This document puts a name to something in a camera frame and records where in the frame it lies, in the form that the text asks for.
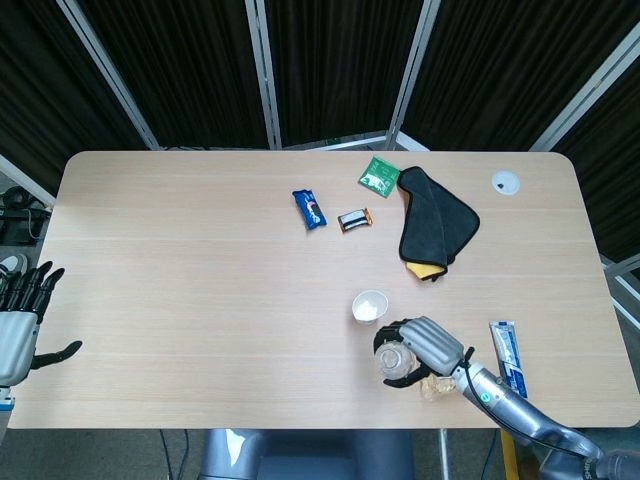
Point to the transparent plastic bottle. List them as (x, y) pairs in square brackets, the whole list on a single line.
[(395, 361)]

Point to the grey blue robot torso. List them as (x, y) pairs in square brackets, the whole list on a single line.
[(310, 455)]

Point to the green sachet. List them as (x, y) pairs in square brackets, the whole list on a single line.
[(378, 176)]

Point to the black fabric screen panel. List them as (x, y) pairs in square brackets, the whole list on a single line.
[(340, 65), (615, 150), (190, 65), (510, 65), (30, 75)]

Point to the clear bag of chips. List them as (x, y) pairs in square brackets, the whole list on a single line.
[(440, 387)]

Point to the orange black snack wrapper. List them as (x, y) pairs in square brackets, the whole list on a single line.
[(355, 220)]

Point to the white shoe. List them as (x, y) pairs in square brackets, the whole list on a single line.
[(12, 262)]

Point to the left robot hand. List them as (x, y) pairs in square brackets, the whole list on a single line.
[(14, 340)]

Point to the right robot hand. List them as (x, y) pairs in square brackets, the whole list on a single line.
[(432, 342)]

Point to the white table leg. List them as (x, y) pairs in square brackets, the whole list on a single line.
[(443, 452)]

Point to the blue cookie packet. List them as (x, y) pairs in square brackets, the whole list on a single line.
[(310, 209)]

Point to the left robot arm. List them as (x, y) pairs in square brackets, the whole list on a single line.
[(4, 400)]

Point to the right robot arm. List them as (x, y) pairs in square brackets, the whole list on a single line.
[(510, 410)]

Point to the white paper cup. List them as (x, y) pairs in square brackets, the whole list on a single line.
[(369, 306)]

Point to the white blue toothpaste tube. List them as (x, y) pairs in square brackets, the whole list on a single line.
[(510, 355)]

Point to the dark grey yellow cloth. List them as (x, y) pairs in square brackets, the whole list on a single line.
[(435, 220)]

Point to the yellow post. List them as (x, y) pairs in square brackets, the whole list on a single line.
[(509, 457)]

